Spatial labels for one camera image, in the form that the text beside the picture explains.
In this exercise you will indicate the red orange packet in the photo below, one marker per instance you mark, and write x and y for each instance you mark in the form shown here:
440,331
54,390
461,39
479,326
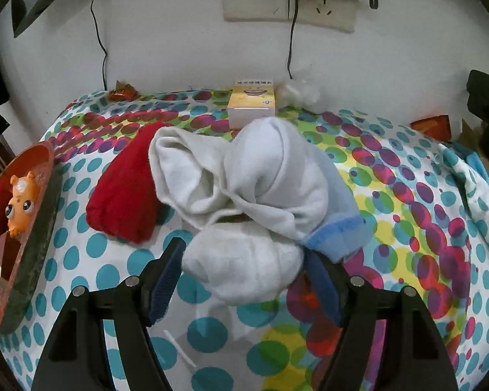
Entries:
432,127

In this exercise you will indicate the yellow medicine box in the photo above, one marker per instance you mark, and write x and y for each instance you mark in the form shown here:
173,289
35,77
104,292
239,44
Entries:
252,99

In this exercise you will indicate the round red tray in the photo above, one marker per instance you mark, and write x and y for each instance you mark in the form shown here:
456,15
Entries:
40,220

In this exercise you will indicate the red sock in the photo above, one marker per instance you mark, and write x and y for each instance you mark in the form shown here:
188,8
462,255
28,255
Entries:
124,187

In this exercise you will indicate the orange toy figure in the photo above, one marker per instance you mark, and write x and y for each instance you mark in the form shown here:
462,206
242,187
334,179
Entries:
21,203

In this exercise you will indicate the red candy wrapper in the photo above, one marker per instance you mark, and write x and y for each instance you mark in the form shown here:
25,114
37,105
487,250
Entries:
122,91

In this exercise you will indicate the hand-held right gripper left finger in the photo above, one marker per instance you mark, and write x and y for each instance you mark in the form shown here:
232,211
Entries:
167,277

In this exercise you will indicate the white wall outlet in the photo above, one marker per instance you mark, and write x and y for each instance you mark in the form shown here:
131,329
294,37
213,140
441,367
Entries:
330,14

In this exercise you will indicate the white plastic bag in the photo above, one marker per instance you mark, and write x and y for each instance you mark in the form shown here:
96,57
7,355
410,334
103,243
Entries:
299,93

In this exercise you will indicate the white sock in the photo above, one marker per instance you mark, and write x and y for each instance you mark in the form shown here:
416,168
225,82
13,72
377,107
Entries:
277,179
183,171

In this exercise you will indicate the polka dot tablecloth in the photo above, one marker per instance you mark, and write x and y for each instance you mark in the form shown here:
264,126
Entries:
411,252

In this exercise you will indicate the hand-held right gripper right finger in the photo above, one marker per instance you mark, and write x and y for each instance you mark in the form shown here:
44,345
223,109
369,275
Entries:
326,289

